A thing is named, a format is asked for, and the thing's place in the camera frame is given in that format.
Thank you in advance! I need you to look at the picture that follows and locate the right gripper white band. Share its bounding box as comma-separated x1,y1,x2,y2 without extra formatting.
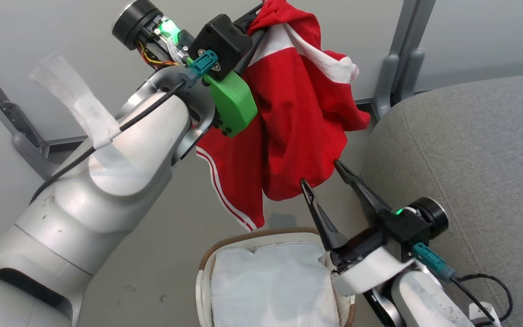
300,159,449,297

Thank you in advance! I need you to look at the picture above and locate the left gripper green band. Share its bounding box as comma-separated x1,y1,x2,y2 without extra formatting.
112,0,269,138

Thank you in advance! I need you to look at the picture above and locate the red white-trimmed garment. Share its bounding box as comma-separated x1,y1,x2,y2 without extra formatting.
196,0,371,231

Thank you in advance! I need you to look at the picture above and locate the white fabric basket liner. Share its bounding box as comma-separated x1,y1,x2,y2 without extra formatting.
210,241,340,327

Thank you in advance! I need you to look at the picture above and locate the woven laundry basket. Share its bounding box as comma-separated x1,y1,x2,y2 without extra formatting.
195,227,357,327

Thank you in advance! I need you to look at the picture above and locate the grey fabric sofa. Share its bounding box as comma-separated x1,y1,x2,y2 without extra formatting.
360,70,523,327

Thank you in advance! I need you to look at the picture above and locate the translucent tape strip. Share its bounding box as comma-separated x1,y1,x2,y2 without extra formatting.
29,52,122,150

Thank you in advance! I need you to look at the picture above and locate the teal left camera connector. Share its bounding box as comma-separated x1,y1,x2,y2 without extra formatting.
186,50,220,79

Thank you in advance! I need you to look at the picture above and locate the teal camera connector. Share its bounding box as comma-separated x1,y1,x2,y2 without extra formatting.
186,50,220,79
411,242,458,282

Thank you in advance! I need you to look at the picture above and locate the teal right camera connector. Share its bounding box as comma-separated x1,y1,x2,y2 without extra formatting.
411,242,458,282

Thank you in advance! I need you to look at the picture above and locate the grey metal wall bracket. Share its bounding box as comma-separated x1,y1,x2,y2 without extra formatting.
372,0,437,121
0,48,89,181

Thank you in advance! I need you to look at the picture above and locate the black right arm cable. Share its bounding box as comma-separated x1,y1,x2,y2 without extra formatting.
450,273,514,327

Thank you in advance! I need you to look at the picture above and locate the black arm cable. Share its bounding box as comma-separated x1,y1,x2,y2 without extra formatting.
450,273,514,327
29,79,187,206

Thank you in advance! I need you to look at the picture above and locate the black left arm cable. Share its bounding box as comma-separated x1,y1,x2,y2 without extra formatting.
29,79,187,206

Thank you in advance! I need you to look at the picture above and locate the white cable clip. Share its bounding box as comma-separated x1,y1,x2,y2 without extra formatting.
468,302,502,327

